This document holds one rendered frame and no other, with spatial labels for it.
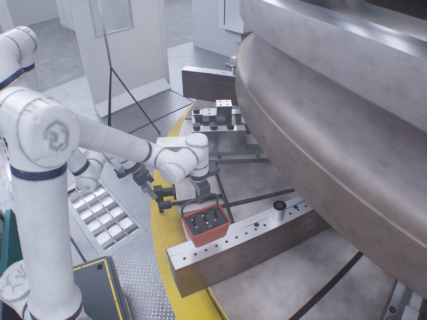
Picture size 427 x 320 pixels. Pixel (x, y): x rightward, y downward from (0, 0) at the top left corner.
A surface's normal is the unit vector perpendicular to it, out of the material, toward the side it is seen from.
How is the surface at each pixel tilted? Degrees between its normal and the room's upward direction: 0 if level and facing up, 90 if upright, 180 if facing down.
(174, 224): 0
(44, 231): 81
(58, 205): 93
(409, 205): 50
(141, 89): 37
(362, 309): 0
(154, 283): 0
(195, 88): 90
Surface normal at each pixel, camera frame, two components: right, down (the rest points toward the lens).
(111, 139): 0.91, 0.13
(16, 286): -0.10, -0.74
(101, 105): 0.42, -0.33
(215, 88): -0.33, 0.61
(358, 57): -0.87, 0.32
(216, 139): 0.06, 0.64
